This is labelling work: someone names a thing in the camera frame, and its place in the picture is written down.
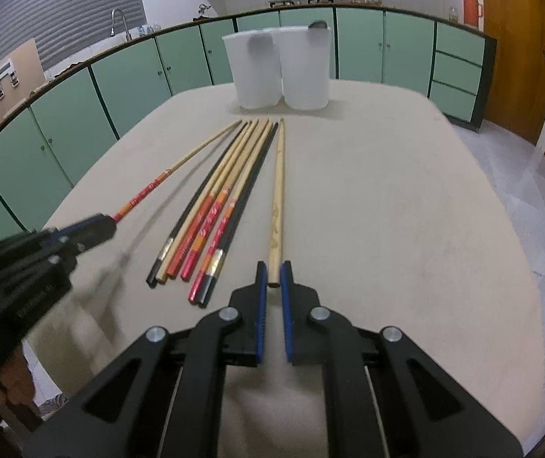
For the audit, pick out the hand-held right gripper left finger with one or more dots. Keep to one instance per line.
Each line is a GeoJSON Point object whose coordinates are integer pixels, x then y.
{"type": "Point", "coordinates": [262, 315]}

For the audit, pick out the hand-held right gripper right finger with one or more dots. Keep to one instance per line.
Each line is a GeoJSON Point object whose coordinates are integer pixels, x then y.
{"type": "Point", "coordinates": [286, 315]}

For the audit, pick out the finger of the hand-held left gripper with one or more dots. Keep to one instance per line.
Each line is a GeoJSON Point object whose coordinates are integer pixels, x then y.
{"type": "Point", "coordinates": [77, 228]}
{"type": "Point", "coordinates": [98, 234]}

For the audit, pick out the light wood red-patterned chopstick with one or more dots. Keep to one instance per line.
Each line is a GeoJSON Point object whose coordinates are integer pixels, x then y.
{"type": "Point", "coordinates": [141, 194]}

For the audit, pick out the plain engraved wooden chopstick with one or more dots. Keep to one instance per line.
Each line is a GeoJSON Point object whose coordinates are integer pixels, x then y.
{"type": "Point", "coordinates": [278, 200]}

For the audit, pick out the bunch of mixed chopsticks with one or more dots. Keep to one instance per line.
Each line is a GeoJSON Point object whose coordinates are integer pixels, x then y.
{"type": "Point", "coordinates": [213, 200]}

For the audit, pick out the white plastic cup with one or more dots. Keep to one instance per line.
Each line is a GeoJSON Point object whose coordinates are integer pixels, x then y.
{"type": "Point", "coordinates": [253, 81]}
{"type": "Point", "coordinates": [305, 76]}

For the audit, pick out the person's left hand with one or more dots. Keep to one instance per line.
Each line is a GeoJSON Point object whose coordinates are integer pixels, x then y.
{"type": "Point", "coordinates": [12, 379]}

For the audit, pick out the green base cabinets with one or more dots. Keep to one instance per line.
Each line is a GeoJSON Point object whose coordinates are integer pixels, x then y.
{"type": "Point", "coordinates": [124, 86]}

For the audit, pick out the bottles beside sink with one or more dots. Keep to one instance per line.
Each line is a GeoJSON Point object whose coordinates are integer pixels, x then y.
{"type": "Point", "coordinates": [144, 28]}

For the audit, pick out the steel sink faucet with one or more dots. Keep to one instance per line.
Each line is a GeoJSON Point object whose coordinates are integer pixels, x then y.
{"type": "Point", "coordinates": [120, 19]}

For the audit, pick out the grey window blind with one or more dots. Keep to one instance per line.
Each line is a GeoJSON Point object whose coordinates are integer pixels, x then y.
{"type": "Point", "coordinates": [62, 9]}

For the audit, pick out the steel kettle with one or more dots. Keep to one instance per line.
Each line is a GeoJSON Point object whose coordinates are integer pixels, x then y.
{"type": "Point", "coordinates": [203, 9]}

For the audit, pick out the small glass jar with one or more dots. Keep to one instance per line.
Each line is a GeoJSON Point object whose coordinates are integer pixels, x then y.
{"type": "Point", "coordinates": [452, 14]}

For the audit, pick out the orange thermos flask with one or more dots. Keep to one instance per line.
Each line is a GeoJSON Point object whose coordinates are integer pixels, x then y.
{"type": "Point", "coordinates": [471, 8]}

